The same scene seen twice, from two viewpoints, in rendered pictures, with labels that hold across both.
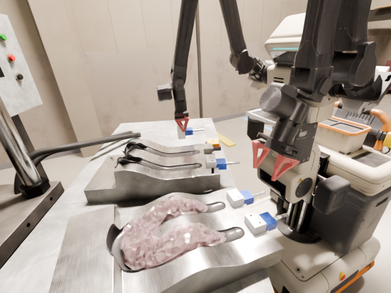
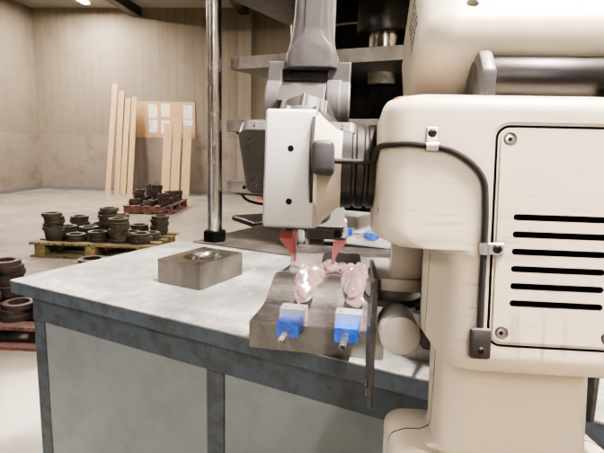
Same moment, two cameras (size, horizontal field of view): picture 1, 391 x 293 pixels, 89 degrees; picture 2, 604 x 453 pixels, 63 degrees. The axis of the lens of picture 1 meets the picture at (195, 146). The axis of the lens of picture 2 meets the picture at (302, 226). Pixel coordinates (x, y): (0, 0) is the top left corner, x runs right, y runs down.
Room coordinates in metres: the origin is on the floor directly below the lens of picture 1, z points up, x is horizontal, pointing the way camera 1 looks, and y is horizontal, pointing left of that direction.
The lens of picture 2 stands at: (0.85, -0.96, 1.19)
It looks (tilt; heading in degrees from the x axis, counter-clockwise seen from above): 9 degrees down; 119
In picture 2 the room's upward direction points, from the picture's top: 1 degrees clockwise
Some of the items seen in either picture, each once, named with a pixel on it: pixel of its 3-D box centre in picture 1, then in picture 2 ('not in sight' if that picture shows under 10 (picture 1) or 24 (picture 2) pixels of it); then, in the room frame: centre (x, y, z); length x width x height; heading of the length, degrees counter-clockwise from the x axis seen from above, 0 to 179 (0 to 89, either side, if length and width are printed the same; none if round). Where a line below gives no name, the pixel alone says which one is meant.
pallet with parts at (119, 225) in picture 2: not in sight; (109, 229); (-3.53, 2.66, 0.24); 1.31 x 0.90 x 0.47; 22
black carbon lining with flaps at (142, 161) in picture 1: (158, 155); not in sight; (0.71, 0.15, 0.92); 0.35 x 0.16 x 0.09; 91
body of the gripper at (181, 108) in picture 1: (180, 106); not in sight; (0.92, 0.06, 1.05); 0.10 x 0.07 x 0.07; 2
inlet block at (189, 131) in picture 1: (191, 131); not in sight; (0.92, 0.02, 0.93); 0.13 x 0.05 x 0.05; 92
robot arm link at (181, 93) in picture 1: (177, 93); not in sight; (0.92, 0.07, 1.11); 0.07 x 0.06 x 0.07; 101
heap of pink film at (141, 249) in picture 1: (170, 224); (335, 272); (0.37, 0.08, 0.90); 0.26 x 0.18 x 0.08; 108
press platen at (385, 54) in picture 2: not in sight; (386, 69); (0.11, 1.10, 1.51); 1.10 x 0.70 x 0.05; 1
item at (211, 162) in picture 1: (223, 163); not in sight; (0.66, -0.10, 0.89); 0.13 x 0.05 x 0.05; 91
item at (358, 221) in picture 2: not in sight; (379, 226); (0.16, 0.96, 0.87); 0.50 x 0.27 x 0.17; 91
